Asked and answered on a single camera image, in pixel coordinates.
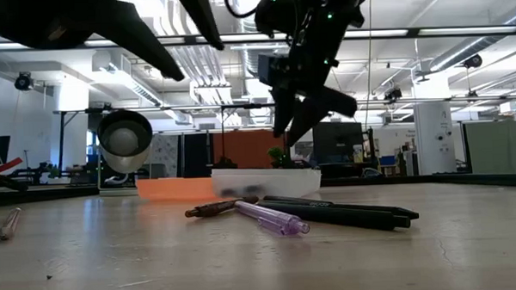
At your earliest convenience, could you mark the purple transparent pen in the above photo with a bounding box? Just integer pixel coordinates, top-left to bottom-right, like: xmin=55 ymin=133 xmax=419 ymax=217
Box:
xmin=233 ymin=196 xmax=311 ymax=239

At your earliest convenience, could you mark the black pen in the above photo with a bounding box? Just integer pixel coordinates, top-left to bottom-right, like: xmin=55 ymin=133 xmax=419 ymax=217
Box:
xmin=262 ymin=189 xmax=421 ymax=225
xmin=257 ymin=194 xmax=413 ymax=236

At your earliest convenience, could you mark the green partition wall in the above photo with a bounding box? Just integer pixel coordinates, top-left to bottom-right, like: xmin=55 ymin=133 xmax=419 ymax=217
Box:
xmin=462 ymin=119 xmax=516 ymax=176

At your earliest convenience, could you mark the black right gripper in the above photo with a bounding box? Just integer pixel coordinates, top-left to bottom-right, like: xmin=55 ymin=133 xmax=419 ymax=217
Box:
xmin=268 ymin=5 xmax=371 ymax=148

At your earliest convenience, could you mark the black aluminium table frame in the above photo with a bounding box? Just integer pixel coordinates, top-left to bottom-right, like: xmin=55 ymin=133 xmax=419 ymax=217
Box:
xmin=0 ymin=169 xmax=516 ymax=208

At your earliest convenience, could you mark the orange plastic box lid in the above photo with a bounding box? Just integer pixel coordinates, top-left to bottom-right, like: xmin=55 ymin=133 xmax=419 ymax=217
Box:
xmin=135 ymin=176 xmax=218 ymax=204

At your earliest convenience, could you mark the blue box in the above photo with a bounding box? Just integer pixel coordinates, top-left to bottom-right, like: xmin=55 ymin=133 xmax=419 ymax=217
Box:
xmin=378 ymin=154 xmax=398 ymax=169

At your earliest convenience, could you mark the brown pen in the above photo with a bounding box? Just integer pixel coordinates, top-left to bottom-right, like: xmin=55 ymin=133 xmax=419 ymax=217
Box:
xmin=183 ymin=195 xmax=261 ymax=219

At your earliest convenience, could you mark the orange pencil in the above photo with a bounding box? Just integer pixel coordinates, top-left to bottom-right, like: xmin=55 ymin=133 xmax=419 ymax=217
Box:
xmin=0 ymin=207 xmax=24 ymax=242

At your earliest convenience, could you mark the green potted plant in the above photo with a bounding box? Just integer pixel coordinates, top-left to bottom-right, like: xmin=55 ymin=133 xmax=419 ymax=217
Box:
xmin=267 ymin=145 xmax=289 ymax=170

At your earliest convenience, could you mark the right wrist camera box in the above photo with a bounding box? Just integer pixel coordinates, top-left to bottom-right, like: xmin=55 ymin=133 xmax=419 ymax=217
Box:
xmin=256 ymin=52 xmax=286 ymax=89

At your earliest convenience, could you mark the silver ventilation duct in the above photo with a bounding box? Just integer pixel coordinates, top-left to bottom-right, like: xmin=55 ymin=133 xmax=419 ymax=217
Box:
xmin=234 ymin=0 xmax=282 ymax=80

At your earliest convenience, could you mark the overhead light bar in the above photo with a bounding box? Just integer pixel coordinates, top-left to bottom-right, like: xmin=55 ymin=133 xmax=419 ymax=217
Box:
xmin=0 ymin=22 xmax=516 ymax=54

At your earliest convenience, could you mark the red bar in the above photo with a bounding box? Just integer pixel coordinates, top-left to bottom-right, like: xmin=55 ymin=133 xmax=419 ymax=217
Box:
xmin=0 ymin=157 xmax=24 ymax=175

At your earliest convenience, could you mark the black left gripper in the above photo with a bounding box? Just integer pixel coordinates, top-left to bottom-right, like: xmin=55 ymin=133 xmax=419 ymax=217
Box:
xmin=0 ymin=0 xmax=186 ymax=89

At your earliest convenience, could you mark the orange partition wall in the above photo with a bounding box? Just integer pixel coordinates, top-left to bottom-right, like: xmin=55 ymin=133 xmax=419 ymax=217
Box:
xmin=211 ymin=127 xmax=286 ymax=171

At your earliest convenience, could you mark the large black monitor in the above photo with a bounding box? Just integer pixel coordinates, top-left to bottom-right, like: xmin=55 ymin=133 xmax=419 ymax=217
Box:
xmin=311 ymin=120 xmax=366 ymax=166

